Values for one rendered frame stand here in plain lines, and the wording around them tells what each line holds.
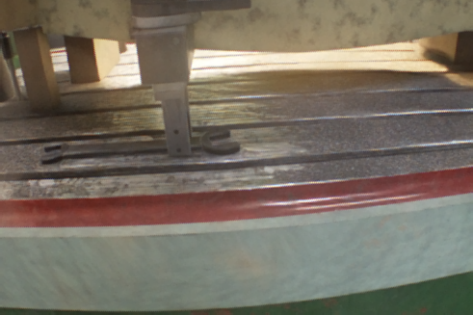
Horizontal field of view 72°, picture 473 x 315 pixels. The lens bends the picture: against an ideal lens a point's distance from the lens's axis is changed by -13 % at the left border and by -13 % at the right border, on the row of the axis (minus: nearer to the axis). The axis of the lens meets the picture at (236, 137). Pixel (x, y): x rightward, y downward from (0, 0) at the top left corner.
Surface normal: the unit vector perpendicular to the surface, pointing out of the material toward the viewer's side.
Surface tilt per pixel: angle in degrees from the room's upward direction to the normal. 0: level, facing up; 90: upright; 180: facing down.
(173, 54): 90
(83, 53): 90
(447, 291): 90
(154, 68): 90
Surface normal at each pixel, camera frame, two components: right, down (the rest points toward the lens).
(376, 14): 0.06, 0.44
